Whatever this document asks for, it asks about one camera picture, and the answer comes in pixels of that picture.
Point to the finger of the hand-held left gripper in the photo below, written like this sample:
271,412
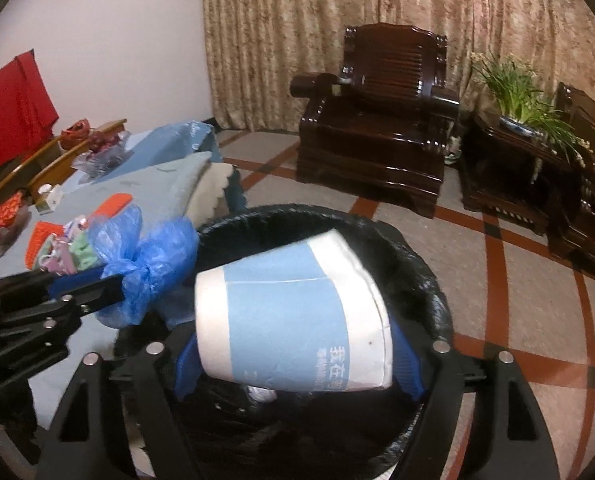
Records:
72,282
102,294

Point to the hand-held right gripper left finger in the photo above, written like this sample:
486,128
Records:
185,370

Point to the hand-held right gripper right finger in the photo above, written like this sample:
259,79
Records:
408,370

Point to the blue plastic bag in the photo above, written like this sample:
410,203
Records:
162,260

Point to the orange knitted scrubber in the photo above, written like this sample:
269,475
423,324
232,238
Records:
39,240
114,205

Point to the trash bin with black bag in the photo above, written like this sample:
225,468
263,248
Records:
417,280

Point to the white and blue paper cup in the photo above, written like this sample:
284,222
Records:
277,320

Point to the pastel plastic wrapper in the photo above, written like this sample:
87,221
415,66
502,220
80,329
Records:
74,252

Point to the white crumpled paper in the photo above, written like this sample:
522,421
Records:
262,394

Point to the tissue pack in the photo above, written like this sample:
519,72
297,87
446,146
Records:
49,197

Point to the red foil snack packet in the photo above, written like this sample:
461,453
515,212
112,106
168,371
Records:
4,215

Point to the grey tablecloth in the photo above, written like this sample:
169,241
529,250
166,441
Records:
127,180

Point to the wooden chair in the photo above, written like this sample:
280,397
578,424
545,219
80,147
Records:
62,162
17,175

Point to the red plastic bag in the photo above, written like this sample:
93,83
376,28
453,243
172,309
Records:
74,135

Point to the red cloth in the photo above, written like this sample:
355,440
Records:
12,110

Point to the dark wooden side table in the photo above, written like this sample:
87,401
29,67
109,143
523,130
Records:
507,175

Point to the small patterned jar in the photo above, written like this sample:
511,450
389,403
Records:
452,150

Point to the dark wooden armchair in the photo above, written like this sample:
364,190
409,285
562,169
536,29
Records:
377,135
587,200

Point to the potted green plant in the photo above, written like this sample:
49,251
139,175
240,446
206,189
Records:
515,95

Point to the beige patterned curtain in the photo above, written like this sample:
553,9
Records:
277,35

